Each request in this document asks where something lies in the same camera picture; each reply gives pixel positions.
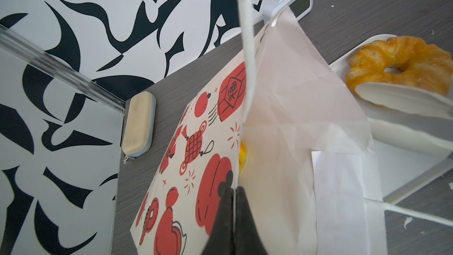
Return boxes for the fake ring bread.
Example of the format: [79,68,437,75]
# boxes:
[345,36,453,96]

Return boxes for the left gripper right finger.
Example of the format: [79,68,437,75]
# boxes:
[235,187,267,255]

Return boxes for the white plastic tray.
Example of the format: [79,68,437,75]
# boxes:
[331,34,453,204]

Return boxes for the fake twisted bread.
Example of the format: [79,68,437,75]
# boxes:
[239,142,247,172]

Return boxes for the beige glasses case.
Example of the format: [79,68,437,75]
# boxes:
[122,92,156,159]

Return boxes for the white digital clock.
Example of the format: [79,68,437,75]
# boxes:
[262,0,313,24]

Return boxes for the red white paper bag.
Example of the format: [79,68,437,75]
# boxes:
[130,7,393,255]

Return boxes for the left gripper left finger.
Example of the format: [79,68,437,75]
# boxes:
[202,188,235,255]

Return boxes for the steel tongs white tips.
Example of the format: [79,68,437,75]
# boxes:
[355,83,453,159]

